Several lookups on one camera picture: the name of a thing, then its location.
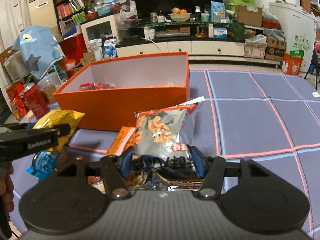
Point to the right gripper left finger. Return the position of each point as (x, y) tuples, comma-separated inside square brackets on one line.
[(113, 170)]

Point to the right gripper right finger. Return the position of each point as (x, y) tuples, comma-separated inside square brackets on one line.
[(213, 171)]

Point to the silver orange snack bag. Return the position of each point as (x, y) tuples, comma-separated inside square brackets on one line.
[(162, 158)]

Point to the yellow chip bag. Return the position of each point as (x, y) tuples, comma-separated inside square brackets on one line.
[(66, 120)]

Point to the red jujube snack bag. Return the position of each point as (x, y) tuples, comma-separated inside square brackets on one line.
[(94, 86)]

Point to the orange cracker pack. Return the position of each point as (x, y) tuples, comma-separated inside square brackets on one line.
[(124, 139)]

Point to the blue cookie packet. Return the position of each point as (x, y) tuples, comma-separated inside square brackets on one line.
[(43, 164)]

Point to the red soda can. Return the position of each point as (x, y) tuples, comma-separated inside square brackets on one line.
[(35, 101)]

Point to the clear plastic jar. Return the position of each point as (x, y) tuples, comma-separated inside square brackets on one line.
[(48, 85)]

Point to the orange storage box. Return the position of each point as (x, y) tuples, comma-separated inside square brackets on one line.
[(137, 83)]

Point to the blue shark cloth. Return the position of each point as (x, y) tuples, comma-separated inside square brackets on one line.
[(39, 49)]

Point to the white TV cabinet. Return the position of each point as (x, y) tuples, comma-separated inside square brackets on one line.
[(201, 49)]

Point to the white standing air conditioner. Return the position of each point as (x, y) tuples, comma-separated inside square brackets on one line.
[(42, 13)]

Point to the white side cabinet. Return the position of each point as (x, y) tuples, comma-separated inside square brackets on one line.
[(103, 26)]

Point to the dark bookshelf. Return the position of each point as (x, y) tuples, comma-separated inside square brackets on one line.
[(69, 13)]

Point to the cardboard box on cabinet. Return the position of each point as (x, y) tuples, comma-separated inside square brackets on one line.
[(248, 15)]

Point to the fruit bowl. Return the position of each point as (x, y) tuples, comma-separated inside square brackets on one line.
[(179, 15)]

